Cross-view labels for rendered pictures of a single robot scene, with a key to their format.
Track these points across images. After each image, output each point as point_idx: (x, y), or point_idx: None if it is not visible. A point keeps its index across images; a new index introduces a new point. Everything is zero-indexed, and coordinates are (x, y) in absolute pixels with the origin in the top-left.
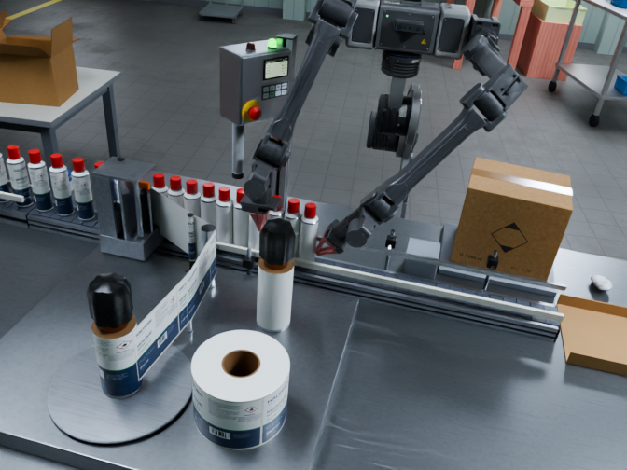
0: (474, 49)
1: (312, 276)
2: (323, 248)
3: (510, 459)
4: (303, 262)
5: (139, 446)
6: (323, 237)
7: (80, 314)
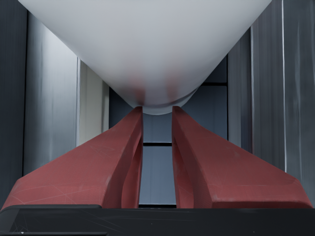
0: None
1: (77, 126)
2: (176, 156)
3: None
4: (80, 65)
5: None
6: (9, 197)
7: None
